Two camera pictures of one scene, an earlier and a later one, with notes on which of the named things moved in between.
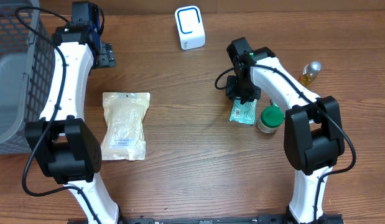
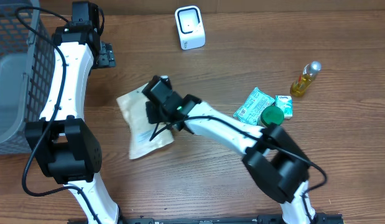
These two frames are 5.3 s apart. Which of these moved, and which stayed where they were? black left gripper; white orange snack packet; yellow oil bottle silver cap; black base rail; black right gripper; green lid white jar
Moved: black right gripper; white orange snack packet
Stayed: black base rail; green lid white jar; yellow oil bottle silver cap; black left gripper
